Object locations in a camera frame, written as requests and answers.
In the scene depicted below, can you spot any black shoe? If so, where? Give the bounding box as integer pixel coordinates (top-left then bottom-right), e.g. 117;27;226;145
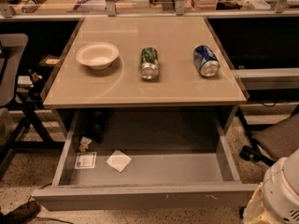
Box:
0;201;40;224

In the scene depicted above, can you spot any blue bordered paper card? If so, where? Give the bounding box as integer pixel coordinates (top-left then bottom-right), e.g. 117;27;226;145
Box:
75;152;96;169

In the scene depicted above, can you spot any blue soda can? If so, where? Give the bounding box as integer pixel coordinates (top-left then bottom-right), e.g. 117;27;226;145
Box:
193;45;221;77

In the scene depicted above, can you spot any grey office chair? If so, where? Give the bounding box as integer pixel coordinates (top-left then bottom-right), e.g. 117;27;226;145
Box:
236;106;299;166

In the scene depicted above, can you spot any grey top drawer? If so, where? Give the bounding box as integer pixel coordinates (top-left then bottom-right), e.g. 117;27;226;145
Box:
33;107;256;211

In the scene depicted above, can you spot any white square paper napkin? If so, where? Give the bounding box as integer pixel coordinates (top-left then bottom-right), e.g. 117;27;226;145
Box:
107;150;131;173

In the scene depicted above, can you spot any black floor cable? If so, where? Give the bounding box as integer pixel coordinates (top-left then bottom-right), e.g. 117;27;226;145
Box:
27;182;75;224

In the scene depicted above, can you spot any white foam bowl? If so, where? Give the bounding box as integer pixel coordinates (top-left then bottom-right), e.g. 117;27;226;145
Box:
76;42;120;70

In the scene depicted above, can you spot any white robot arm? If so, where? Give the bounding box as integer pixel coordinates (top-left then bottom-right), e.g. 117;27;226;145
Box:
243;149;299;224

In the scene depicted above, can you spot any grey side table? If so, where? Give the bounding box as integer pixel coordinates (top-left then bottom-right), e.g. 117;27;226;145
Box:
0;34;64;175

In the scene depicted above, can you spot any green soda can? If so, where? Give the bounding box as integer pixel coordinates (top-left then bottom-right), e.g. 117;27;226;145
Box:
138;47;159;80

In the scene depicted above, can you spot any grey cabinet with glass top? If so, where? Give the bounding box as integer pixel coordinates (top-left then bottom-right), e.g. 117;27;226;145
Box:
44;16;247;108

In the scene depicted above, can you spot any crumpled paper scrap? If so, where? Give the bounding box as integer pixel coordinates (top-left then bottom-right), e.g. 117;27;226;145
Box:
78;136;92;152

